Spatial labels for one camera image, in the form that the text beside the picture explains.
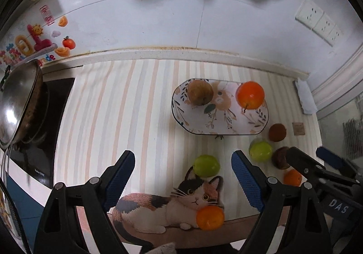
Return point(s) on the steel wok with lid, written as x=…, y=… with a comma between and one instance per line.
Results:
x=21, y=107

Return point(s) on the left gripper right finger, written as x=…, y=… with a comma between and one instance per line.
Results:
x=306, y=230

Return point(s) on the floral oval plate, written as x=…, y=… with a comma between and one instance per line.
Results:
x=221, y=116

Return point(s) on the colourful wall stickers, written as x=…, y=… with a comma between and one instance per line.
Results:
x=41, y=32

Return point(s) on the orange near cat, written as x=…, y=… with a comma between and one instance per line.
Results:
x=210, y=218

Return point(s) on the brown pear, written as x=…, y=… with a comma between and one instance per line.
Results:
x=200, y=92

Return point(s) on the white folded cloth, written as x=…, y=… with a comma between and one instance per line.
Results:
x=305, y=97

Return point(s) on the large orange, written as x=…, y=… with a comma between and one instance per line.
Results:
x=250, y=95

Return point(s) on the dark brown fruit lower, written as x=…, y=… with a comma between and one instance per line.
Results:
x=278, y=158

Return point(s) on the blue cabinet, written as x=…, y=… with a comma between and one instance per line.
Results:
x=28, y=209

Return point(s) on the striped cat print mat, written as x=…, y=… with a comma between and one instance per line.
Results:
x=127, y=105

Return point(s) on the small orange right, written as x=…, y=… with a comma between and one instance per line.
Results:
x=292, y=178

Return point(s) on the green apple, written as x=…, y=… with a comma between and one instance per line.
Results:
x=206, y=166
x=260, y=151

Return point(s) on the small brown coaster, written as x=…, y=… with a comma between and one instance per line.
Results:
x=298, y=128

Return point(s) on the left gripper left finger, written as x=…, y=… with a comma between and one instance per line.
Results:
x=59, y=230

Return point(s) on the dark brown fruit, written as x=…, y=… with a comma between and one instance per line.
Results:
x=277, y=132
x=278, y=158

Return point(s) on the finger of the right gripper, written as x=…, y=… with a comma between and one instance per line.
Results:
x=311, y=169
x=346, y=167

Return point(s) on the dark brown fruit upper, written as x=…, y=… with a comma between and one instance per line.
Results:
x=277, y=132

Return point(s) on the black induction cooktop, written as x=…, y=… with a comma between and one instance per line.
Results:
x=35, y=153

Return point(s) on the white wall socket strip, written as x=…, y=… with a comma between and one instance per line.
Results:
x=315, y=19

